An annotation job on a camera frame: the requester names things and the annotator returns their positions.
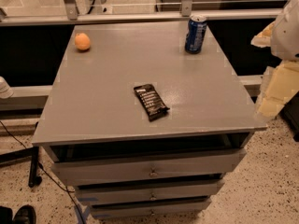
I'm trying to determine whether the black cable on floor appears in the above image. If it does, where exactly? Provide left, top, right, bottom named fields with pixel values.
left=0, top=120, right=87, bottom=224

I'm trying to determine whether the black shoe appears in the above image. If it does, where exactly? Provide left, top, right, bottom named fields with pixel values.
left=12, top=205, right=36, bottom=224

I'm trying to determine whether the middle grey drawer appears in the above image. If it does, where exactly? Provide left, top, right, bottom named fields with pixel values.
left=76, top=179, right=224, bottom=205

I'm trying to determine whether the grey drawer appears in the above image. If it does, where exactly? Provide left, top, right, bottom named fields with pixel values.
left=51, top=148, right=246, bottom=186
left=91, top=197, right=211, bottom=219
left=76, top=179, right=224, bottom=205

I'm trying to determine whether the black metal stand leg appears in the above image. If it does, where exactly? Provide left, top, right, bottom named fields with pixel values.
left=0, top=147, right=42, bottom=188

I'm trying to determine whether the grey drawer cabinet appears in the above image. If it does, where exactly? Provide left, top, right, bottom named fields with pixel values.
left=33, top=21, right=263, bottom=219

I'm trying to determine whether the white round object at left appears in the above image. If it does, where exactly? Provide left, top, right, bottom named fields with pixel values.
left=0, top=77, right=13, bottom=99

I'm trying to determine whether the top grey drawer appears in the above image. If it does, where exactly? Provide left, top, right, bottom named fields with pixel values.
left=51, top=148, right=246, bottom=186

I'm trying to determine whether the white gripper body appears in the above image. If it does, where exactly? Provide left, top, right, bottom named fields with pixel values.
left=271, top=0, right=299, bottom=61

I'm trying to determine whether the grey metal railing frame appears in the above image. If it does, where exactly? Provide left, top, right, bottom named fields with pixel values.
left=0, top=0, right=289, bottom=26

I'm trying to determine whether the orange fruit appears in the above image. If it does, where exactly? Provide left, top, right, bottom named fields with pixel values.
left=75, top=33, right=91, bottom=50

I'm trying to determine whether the blue pepsi can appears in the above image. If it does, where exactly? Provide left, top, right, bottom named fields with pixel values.
left=185, top=15, right=207, bottom=54

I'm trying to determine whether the bottom grey drawer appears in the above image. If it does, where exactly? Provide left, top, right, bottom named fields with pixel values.
left=91, top=197, right=211, bottom=219

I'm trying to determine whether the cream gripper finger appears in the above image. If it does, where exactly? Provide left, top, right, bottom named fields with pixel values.
left=256, top=61, right=299, bottom=119
left=250, top=22, right=275, bottom=48

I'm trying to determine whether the black snack bar wrapper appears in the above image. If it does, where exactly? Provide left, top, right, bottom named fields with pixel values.
left=134, top=84, right=169, bottom=121

